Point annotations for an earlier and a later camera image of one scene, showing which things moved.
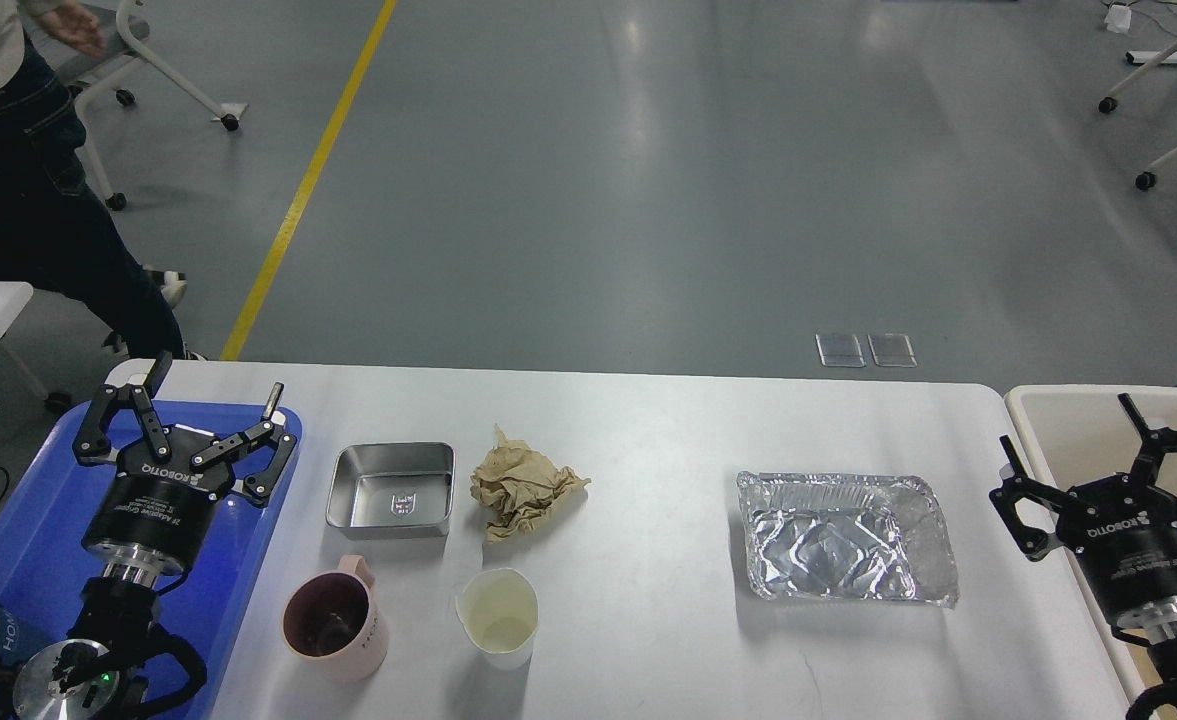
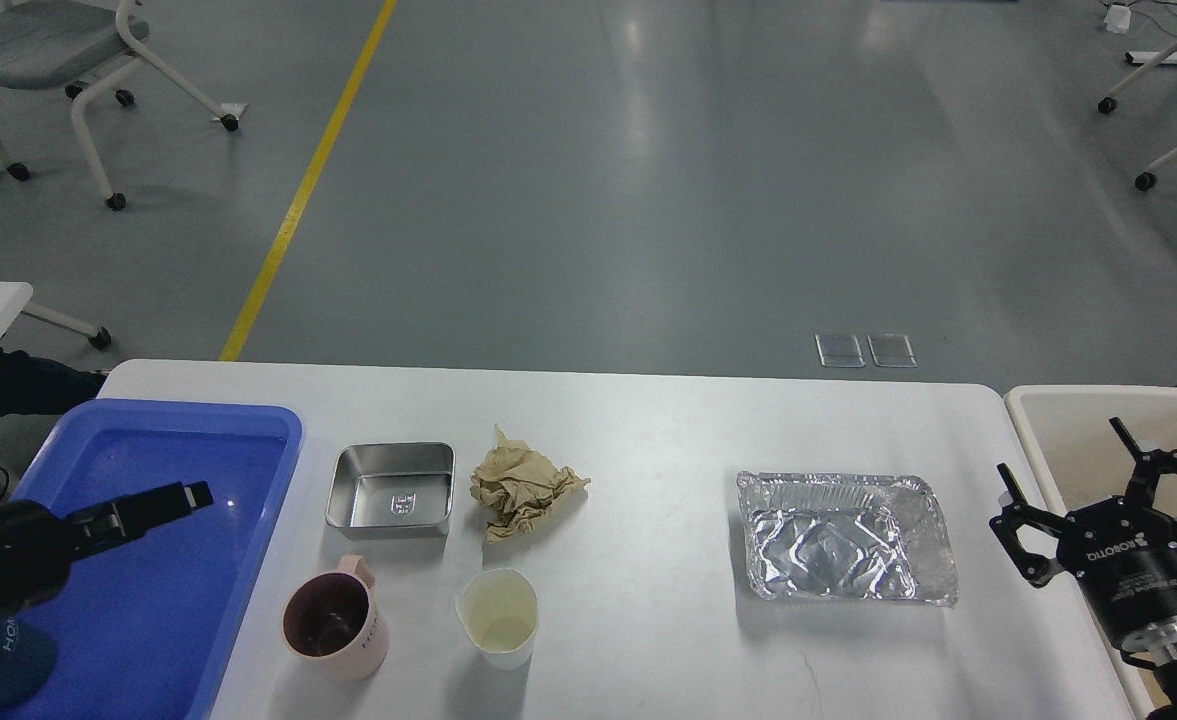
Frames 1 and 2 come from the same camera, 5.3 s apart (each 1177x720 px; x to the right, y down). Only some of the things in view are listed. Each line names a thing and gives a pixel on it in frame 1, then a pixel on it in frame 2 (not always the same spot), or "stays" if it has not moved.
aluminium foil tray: [847, 537] stays
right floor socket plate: [892, 350] stays
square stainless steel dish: [391, 491] stays
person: [21, 208] -> [17, 383]
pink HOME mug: [332, 622] stays
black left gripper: [153, 515] -> [29, 547]
